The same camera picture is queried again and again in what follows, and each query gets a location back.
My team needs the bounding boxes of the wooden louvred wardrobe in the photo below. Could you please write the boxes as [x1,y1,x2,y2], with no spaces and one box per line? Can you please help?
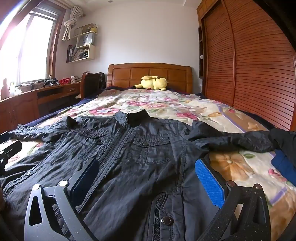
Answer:
[196,0,296,131]

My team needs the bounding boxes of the wooden chair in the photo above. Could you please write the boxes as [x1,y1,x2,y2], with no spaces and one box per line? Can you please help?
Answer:
[80,72,106,100]

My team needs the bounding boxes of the black cloth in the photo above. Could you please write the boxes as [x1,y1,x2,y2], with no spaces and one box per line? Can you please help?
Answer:
[268,127,296,152]

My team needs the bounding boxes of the window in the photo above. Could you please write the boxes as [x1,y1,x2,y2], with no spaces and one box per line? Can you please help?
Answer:
[0,0,66,93]

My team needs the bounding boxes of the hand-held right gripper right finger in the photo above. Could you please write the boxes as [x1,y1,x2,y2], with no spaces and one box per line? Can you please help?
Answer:
[195,158,271,241]

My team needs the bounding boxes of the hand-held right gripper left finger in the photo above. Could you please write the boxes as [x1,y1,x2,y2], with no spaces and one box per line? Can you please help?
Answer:
[24,158,100,241]

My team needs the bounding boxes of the floral blanket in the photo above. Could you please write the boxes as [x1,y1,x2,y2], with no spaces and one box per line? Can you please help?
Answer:
[0,89,296,241]

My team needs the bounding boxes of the wooden desk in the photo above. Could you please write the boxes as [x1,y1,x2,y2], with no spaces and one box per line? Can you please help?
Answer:
[0,81,82,137]

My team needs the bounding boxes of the dark navy pants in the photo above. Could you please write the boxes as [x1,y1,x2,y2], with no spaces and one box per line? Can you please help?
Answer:
[0,110,278,241]

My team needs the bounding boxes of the tied beige curtain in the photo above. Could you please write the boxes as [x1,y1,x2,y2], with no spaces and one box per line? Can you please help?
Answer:
[62,6,86,41]

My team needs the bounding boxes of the white wall shelf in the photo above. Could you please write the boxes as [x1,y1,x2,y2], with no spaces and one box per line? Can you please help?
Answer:
[66,23,99,63]

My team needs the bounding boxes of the white paper bag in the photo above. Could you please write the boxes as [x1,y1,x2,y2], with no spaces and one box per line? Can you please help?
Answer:
[77,32,94,47]

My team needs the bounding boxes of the wooden headboard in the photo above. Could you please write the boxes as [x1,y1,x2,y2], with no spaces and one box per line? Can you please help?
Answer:
[107,62,193,94]

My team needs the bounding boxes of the yellow plush toy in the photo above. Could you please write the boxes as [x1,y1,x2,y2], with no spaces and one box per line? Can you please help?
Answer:
[132,75,169,91]

